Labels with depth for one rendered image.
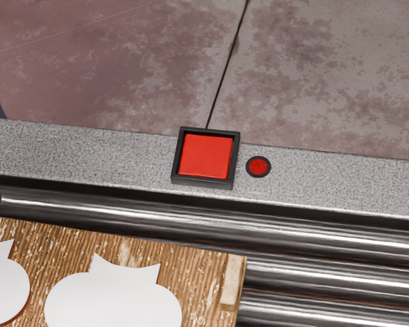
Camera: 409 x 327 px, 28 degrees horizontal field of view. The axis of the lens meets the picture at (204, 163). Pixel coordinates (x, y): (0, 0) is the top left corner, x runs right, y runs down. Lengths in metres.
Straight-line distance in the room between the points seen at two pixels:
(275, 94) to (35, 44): 0.70
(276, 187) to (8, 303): 0.34
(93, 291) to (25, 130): 0.26
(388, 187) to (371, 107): 1.20
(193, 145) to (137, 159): 0.07
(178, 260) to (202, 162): 0.14
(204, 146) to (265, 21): 1.38
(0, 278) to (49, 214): 0.11
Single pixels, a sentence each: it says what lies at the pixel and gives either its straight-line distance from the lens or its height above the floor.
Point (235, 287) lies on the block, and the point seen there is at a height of 0.96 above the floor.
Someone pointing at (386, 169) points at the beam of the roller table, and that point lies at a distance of 1.02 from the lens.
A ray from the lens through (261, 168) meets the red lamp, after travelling 1.01.
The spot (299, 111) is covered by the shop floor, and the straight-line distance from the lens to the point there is 2.17.
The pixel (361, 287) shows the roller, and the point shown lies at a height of 0.91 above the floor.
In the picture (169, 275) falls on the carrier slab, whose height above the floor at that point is 0.94.
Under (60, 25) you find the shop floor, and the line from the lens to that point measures 2.42.
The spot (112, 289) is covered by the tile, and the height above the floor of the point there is 0.95.
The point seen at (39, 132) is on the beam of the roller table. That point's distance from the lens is 1.07.
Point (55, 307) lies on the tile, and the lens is 0.92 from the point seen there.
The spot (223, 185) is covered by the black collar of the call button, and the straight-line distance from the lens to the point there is 0.98.
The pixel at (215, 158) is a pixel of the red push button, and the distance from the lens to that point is 1.00.
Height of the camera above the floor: 1.78
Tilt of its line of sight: 59 degrees down
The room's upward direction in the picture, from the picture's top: 5 degrees counter-clockwise
